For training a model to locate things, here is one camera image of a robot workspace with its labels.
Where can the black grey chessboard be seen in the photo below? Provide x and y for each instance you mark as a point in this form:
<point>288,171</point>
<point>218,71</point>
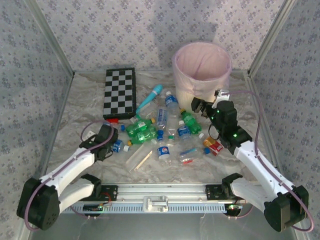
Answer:
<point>120,92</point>

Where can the aluminium frame post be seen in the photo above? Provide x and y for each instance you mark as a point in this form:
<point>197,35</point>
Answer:
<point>51,38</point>
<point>270,37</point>

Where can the blue toy microphone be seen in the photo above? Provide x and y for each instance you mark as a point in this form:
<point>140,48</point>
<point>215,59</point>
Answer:
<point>152,96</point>

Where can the pink plastic bin liner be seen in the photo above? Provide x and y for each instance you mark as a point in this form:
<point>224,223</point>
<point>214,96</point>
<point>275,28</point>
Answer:
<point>200,65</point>

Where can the small blue capped bottle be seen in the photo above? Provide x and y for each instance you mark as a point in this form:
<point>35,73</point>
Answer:
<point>160,136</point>

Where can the small red white object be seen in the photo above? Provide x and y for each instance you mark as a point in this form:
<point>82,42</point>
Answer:
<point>113,121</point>

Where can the clear bottle with blue cap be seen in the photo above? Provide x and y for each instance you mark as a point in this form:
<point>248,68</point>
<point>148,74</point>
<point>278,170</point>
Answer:
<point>190,156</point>

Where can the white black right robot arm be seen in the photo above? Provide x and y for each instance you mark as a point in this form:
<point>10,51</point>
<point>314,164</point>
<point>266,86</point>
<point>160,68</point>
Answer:
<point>260,167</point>

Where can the wooden stick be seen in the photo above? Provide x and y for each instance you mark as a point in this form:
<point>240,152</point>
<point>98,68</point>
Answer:
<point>145,158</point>

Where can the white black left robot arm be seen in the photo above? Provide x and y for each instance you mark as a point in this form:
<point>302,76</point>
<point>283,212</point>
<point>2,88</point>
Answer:
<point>75,162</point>

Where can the grey metal front panel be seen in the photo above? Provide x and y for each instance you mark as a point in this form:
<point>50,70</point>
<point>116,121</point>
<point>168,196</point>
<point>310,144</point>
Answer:
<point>160,227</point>

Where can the clear bottle with green cap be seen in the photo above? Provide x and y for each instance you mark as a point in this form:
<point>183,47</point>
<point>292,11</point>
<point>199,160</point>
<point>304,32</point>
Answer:
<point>173,123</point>

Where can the clear bottle blue Pepsi label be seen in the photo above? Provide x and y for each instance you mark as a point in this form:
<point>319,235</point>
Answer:
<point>163,151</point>

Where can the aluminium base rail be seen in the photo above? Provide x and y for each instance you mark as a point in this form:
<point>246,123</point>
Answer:
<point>162,190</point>

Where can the blue label bottle white cap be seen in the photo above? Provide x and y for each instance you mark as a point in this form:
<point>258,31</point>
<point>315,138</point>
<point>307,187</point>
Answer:
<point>184,132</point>

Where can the green bottle with yellow cap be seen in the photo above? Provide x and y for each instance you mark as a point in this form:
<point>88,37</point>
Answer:
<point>142,137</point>
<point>191,122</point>
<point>138,126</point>

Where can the silver latch bracket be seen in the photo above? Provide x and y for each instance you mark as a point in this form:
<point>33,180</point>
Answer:
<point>155,203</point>

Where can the small blue label water bottle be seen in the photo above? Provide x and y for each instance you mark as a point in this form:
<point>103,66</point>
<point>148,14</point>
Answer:
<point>171,101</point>

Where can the small circuit board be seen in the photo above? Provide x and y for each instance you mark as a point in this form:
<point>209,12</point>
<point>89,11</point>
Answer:
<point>233,207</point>
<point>93,207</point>

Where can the aluminium side rail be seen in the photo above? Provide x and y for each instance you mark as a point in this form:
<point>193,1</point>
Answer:
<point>253,86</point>
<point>59,120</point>

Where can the white waste bin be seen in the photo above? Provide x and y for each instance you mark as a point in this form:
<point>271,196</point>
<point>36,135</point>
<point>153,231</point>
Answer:
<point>185,100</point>

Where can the Pepsi bottle with white cap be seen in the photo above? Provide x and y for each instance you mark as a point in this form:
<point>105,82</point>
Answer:
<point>118,146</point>

